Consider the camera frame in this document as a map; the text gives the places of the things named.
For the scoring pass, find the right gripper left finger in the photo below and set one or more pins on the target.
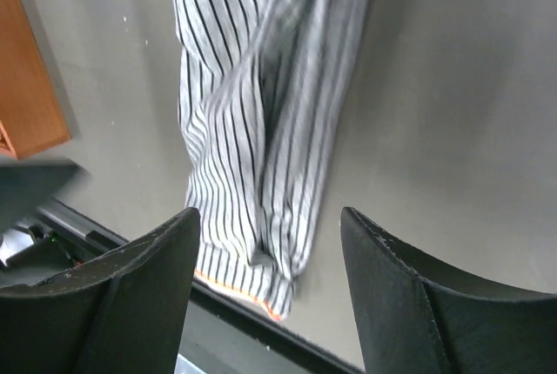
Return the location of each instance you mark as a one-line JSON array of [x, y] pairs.
[[122, 312]]

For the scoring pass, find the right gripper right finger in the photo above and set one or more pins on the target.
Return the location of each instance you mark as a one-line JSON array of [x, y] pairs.
[[417, 314]]

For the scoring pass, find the grey striped underwear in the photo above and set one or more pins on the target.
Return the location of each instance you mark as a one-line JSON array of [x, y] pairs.
[[262, 85]]

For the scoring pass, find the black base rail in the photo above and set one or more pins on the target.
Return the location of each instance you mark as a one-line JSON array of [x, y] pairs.
[[219, 336]]

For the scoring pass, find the orange compartment tray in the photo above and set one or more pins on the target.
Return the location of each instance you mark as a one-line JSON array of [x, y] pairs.
[[31, 117]]

